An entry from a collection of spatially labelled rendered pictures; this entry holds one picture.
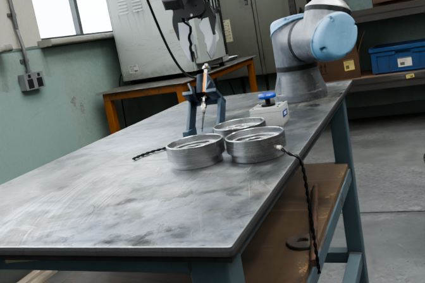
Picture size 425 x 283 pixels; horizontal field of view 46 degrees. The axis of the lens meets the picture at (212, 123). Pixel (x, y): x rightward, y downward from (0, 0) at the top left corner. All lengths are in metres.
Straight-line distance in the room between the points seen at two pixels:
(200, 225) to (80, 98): 2.65
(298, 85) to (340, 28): 0.21
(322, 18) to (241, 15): 3.59
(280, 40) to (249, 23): 3.44
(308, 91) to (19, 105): 1.80
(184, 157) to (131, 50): 2.54
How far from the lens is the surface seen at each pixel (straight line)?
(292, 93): 1.39
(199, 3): 1.13
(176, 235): 0.61
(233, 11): 4.87
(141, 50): 3.34
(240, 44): 4.87
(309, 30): 1.29
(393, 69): 4.41
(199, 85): 1.13
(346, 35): 1.30
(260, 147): 0.84
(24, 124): 2.84
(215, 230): 0.60
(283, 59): 1.40
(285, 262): 1.07
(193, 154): 0.86
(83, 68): 3.30
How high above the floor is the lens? 1.02
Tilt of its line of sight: 10 degrees down
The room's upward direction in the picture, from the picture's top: 10 degrees counter-clockwise
